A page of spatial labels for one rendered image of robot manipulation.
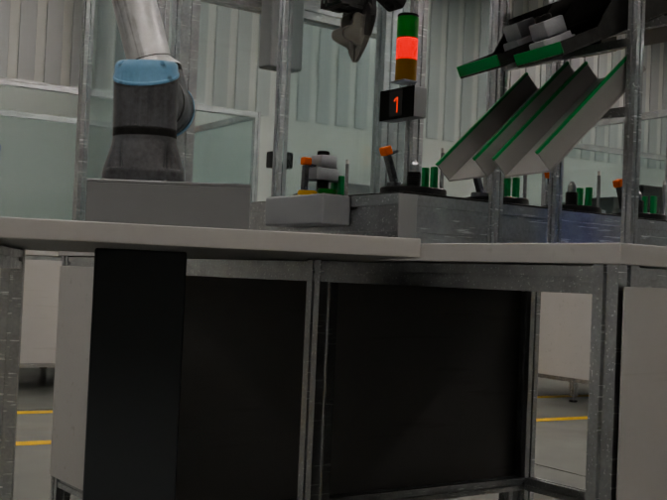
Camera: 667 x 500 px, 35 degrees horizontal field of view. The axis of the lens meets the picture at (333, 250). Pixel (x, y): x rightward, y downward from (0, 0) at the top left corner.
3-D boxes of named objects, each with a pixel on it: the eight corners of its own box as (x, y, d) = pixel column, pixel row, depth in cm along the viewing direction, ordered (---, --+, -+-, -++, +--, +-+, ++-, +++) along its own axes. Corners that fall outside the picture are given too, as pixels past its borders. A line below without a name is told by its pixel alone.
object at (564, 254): (619, 264, 143) (620, 242, 143) (142, 256, 265) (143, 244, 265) (1044, 293, 225) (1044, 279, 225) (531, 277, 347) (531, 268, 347)
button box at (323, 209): (321, 223, 203) (323, 191, 203) (264, 225, 220) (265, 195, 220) (349, 225, 207) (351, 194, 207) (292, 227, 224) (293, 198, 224)
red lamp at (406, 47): (405, 57, 239) (405, 35, 239) (391, 60, 243) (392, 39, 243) (421, 60, 242) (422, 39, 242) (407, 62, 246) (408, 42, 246)
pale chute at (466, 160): (487, 177, 186) (473, 158, 185) (449, 182, 198) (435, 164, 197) (581, 79, 195) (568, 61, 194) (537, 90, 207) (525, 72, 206)
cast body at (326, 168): (316, 179, 243) (318, 149, 244) (306, 180, 247) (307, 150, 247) (345, 182, 248) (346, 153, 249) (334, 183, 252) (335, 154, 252)
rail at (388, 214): (397, 246, 195) (399, 187, 195) (177, 246, 267) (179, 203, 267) (419, 247, 198) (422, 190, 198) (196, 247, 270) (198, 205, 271)
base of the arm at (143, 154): (98, 179, 183) (99, 123, 183) (103, 186, 198) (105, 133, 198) (186, 182, 185) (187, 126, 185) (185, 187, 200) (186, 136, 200)
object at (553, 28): (548, 57, 180) (536, 18, 179) (533, 61, 184) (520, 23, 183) (584, 43, 183) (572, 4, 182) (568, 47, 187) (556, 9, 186)
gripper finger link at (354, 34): (335, 58, 201) (337, 10, 201) (359, 62, 205) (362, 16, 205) (345, 56, 199) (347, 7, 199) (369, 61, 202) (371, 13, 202)
